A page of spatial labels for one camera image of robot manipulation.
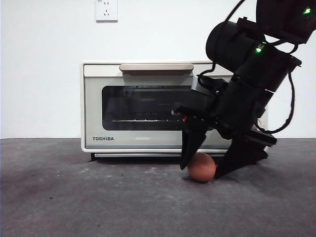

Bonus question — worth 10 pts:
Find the brown egg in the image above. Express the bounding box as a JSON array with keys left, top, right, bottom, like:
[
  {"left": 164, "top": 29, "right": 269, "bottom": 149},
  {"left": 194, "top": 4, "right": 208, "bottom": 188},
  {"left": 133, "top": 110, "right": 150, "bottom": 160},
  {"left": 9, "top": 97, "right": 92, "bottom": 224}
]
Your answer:
[{"left": 187, "top": 152, "right": 217, "bottom": 183}]

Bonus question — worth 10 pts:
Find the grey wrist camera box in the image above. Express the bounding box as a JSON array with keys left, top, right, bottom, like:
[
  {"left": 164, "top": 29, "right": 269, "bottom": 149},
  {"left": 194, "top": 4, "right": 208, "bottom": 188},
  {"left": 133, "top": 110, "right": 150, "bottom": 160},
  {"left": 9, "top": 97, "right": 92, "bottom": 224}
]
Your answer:
[{"left": 191, "top": 76, "right": 224, "bottom": 98}]

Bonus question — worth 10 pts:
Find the glass oven door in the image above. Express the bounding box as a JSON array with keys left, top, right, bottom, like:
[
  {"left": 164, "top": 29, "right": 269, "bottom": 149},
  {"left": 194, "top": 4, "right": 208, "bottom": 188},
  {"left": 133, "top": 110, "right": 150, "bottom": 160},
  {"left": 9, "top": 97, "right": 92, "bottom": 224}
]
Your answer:
[{"left": 83, "top": 63, "right": 234, "bottom": 151}]

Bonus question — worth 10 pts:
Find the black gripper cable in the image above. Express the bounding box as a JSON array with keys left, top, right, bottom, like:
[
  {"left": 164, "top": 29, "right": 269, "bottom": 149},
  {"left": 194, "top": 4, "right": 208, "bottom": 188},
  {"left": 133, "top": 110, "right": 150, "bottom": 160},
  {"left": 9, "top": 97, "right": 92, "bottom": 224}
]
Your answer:
[{"left": 256, "top": 70, "right": 297, "bottom": 135}]

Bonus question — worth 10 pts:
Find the cream Toshiba toaster oven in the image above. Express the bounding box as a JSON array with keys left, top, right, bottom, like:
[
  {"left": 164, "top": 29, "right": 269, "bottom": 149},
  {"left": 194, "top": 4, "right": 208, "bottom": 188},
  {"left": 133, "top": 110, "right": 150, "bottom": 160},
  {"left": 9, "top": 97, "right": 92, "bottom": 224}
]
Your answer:
[{"left": 80, "top": 60, "right": 269, "bottom": 162}]

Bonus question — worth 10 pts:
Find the white wall socket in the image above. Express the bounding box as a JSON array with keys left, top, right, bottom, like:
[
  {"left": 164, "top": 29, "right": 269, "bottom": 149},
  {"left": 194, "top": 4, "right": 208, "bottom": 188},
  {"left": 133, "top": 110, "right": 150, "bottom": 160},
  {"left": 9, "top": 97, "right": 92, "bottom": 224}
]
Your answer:
[{"left": 95, "top": 0, "right": 119, "bottom": 23}]

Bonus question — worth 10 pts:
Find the silver crumb tray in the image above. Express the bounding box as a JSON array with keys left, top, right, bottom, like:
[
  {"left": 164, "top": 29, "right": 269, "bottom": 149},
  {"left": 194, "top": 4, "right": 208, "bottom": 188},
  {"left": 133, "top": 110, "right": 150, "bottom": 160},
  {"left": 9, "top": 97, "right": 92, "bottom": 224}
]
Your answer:
[{"left": 94, "top": 153, "right": 229, "bottom": 158}]

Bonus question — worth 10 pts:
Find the thin black camera cable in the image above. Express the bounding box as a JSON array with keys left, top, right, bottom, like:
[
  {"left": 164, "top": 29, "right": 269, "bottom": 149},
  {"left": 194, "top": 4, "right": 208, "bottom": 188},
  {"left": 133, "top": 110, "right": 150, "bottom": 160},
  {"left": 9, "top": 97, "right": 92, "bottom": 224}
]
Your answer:
[{"left": 197, "top": 0, "right": 246, "bottom": 79}]

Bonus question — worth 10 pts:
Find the metal wire oven rack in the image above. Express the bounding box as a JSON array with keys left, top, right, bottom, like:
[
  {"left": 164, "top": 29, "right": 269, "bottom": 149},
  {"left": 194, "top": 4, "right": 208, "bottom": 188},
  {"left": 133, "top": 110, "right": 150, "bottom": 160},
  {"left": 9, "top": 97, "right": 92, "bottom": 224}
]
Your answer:
[{"left": 111, "top": 119, "right": 185, "bottom": 123}]

